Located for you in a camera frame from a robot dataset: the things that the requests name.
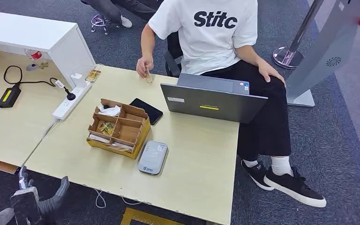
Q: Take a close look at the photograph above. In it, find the clear bottle with red label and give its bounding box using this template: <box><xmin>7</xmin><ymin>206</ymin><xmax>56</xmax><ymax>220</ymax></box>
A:
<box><xmin>24</xmin><ymin>48</ymin><xmax>44</xmax><ymax>64</ymax></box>

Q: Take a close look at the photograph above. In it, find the person's right hand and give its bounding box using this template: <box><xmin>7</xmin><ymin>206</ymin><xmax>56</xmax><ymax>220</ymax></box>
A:
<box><xmin>135</xmin><ymin>56</ymin><xmax>155</xmax><ymax>78</ymax></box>

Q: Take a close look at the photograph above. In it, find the black power adapter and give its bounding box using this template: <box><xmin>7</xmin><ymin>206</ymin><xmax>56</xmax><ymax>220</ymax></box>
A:
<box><xmin>0</xmin><ymin>84</ymin><xmax>22</xmax><ymax>109</ymax></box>

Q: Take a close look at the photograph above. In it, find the grey laptop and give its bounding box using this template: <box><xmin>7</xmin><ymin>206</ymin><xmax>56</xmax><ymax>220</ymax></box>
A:
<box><xmin>160</xmin><ymin>73</ymin><xmax>269</xmax><ymax>124</ymax></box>

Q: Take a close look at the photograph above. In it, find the grey kiosk stand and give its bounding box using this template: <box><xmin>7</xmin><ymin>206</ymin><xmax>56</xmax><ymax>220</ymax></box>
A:
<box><xmin>285</xmin><ymin>0</ymin><xmax>360</xmax><ymax>108</ymax></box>

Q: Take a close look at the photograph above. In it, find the black smartphone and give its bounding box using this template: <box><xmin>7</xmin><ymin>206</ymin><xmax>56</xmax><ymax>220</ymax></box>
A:
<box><xmin>129</xmin><ymin>98</ymin><xmax>164</xmax><ymax>126</ymax></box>

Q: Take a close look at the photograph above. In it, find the person in white T-shirt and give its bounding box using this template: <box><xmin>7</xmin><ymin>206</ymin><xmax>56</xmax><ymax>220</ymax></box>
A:
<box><xmin>135</xmin><ymin>0</ymin><xmax>327</xmax><ymax>208</ymax></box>

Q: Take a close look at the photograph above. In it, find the white power strip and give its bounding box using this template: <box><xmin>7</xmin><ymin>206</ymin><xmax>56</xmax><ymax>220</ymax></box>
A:
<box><xmin>43</xmin><ymin>81</ymin><xmax>93</xmax><ymax>138</ymax></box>

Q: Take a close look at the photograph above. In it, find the chrome stool base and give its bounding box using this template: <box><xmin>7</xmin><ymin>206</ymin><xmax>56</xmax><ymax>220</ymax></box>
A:
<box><xmin>90</xmin><ymin>14</ymin><xmax>120</xmax><ymax>35</ymax></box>

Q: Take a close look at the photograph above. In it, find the black power cable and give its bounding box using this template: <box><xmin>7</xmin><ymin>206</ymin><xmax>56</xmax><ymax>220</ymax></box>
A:
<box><xmin>0</xmin><ymin>65</ymin><xmax>76</xmax><ymax>125</ymax></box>

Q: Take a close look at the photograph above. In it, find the white desk shelf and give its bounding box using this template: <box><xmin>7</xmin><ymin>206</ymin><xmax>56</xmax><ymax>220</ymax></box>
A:
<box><xmin>0</xmin><ymin>9</ymin><xmax>97</xmax><ymax>89</ymax></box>

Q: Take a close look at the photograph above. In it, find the chrome stanchion post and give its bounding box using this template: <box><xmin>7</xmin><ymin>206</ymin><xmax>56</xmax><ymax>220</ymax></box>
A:
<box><xmin>272</xmin><ymin>0</ymin><xmax>325</xmax><ymax>69</ymax></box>

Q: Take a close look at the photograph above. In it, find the ID card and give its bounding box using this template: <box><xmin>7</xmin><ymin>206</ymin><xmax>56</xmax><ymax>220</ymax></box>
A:
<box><xmin>145</xmin><ymin>67</ymin><xmax>154</xmax><ymax>85</ymax></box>

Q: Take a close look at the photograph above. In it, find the black office chair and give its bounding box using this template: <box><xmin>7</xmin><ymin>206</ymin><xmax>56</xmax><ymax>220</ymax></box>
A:
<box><xmin>164</xmin><ymin>31</ymin><xmax>184</xmax><ymax>78</ymax></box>

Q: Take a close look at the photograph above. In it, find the grey card reader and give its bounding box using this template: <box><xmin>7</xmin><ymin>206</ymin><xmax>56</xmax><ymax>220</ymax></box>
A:
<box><xmin>137</xmin><ymin>140</ymin><xmax>169</xmax><ymax>176</ymax></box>

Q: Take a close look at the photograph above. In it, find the person in dark trousers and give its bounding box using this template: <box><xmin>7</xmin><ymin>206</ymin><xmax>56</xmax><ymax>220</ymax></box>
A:
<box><xmin>80</xmin><ymin>0</ymin><xmax>165</xmax><ymax>29</ymax></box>

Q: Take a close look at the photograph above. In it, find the crumpled white tissue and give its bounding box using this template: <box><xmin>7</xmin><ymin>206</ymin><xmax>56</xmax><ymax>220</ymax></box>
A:
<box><xmin>97</xmin><ymin>104</ymin><xmax>121</xmax><ymax>117</ymax></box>

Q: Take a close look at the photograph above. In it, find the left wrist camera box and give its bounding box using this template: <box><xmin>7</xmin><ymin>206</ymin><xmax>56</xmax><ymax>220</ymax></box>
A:
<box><xmin>10</xmin><ymin>186</ymin><xmax>41</xmax><ymax>225</ymax></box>

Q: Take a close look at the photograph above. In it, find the person's left hand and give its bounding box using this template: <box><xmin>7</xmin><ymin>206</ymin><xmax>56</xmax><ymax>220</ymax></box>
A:
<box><xmin>256</xmin><ymin>59</ymin><xmax>286</xmax><ymax>86</ymax></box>

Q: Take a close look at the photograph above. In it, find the thin white cable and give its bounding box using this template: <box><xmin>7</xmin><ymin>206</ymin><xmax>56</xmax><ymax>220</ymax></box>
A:
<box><xmin>94</xmin><ymin>187</ymin><xmax>143</xmax><ymax>209</ymax></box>

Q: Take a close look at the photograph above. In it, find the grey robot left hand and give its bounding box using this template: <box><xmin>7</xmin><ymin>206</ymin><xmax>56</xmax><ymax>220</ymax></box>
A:
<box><xmin>18</xmin><ymin>166</ymin><xmax>70</xmax><ymax>225</ymax></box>

